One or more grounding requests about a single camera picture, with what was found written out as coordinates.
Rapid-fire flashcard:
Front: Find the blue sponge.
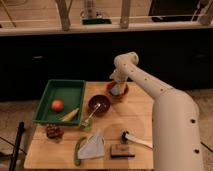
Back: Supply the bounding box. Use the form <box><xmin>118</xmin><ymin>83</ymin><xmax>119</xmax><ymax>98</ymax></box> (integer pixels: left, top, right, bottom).
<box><xmin>110</xmin><ymin>85</ymin><xmax>120</xmax><ymax>96</ymax></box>

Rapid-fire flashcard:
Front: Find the green base stand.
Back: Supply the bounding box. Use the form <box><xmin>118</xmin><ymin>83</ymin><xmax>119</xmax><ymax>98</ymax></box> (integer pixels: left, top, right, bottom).
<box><xmin>82</xmin><ymin>18</ymin><xmax>112</xmax><ymax>25</ymax></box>

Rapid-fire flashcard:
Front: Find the wooden shelf frame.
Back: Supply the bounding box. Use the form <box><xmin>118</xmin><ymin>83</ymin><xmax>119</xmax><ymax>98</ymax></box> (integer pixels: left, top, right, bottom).
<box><xmin>0</xmin><ymin>0</ymin><xmax>213</xmax><ymax>36</ymax></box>

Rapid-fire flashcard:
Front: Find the dark brown bowl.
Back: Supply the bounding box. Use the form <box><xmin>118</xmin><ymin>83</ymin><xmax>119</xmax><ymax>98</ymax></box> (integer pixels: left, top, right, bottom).
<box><xmin>88</xmin><ymin>94</ymin><xmax>111</xmax><ymax>117</ymax></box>

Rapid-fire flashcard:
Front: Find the green plastic tray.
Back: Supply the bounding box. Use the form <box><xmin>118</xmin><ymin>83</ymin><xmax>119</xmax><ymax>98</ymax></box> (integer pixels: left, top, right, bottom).
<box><xmin>33</xmin><ymin>79</ymin><xmax>85</xmax><ymax>126</ymax></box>

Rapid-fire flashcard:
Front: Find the orange tomato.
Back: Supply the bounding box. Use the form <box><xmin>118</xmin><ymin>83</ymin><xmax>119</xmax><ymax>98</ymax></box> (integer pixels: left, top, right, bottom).
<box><xmin>51</xmin><ymin>100</ymin><xmax>64</xmax><ymax>112</ymax></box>

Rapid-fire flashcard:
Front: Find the black pole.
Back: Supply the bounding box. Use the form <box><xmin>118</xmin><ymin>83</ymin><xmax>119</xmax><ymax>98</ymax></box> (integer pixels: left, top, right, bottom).
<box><xmin>9</xmin><ymin>122</ymin><xmax>25</xmax><ymax>171</ymax></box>

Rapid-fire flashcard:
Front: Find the metal spoon green handle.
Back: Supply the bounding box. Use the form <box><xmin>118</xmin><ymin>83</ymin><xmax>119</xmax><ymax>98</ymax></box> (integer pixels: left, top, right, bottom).
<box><xmin>80</xmin><ymin>103</ymin><xmax>101</xmax><ymax>129</ymax></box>

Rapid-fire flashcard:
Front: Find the black cable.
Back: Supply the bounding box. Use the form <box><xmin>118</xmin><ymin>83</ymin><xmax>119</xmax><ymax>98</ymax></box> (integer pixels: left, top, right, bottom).
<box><xmin>200</xmin><ymin>141</ymin><xmax>213</xmax><ymax>154</ymax></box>

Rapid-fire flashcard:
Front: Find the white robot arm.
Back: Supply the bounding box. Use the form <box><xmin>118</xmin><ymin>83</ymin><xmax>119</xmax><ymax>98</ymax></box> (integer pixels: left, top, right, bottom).
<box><xmin>110</xmin><ymin>52</ymin><xmax>204</xmax><ymax>171</ymax></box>

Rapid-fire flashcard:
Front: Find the wooden block eraser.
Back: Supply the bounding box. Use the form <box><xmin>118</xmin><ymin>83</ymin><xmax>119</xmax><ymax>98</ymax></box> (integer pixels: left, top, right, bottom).
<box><xmin>110</xmin><ymin>144</ymin><xmax>135</xmax><ymax>158</ymax></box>

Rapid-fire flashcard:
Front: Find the grey folded cloth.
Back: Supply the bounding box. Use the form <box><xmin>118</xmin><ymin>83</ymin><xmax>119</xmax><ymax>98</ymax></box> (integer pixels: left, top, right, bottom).
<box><xmin>77</xmin><ymin>130</ymin><xmax>105</xmax><ymax>159</ymax></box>

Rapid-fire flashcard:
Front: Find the orange bowl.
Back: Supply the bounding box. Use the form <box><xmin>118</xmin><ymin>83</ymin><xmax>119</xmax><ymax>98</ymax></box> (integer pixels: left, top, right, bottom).
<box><xmin>106</xmin><ymin>81</ymin><xmax>129</xmax><ymax>99</ymax></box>

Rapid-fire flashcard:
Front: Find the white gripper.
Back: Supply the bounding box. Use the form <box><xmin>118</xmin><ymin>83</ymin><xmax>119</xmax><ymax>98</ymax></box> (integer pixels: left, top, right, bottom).
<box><xmin>110</xmin><ymin>68</ymin><xmax>128</xmax><ymax>95</ymax></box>

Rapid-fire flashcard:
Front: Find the yellow corn cob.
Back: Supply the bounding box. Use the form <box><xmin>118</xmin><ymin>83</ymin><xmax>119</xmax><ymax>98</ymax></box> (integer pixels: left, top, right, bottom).
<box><xmin>61</xmin><ymin>108</ymin><xmax>79</xmax><ymax>122</ymax></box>

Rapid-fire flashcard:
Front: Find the brown grape bunch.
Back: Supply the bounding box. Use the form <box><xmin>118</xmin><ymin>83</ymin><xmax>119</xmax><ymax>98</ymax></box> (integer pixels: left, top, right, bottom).
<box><xmin>46</xmin><ymin>125</ymin><xmax>64</xmax><ymax>139</ymax></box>

